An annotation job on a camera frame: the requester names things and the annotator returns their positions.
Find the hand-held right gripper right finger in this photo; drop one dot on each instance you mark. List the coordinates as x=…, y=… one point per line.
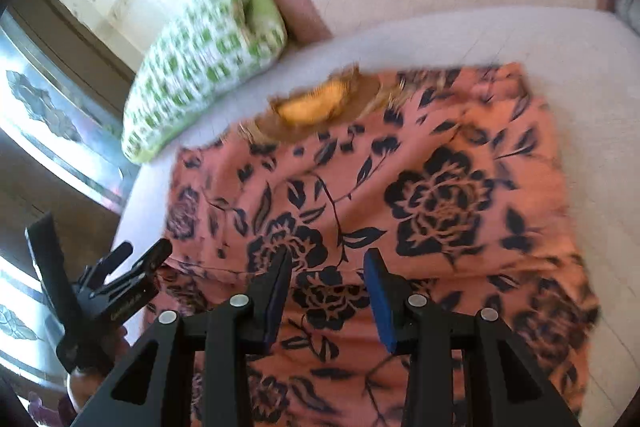
x=380, y=307

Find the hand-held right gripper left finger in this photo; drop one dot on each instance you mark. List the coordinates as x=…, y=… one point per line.
x=267, y=307

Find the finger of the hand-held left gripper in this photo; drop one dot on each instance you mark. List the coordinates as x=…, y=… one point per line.
x=107, y=264
x=142, y=267

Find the orange black floral garment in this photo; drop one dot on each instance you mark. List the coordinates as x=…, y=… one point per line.
x=440, y=187

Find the green white patterned pillow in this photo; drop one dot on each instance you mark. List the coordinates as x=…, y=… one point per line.
x=200, y=57

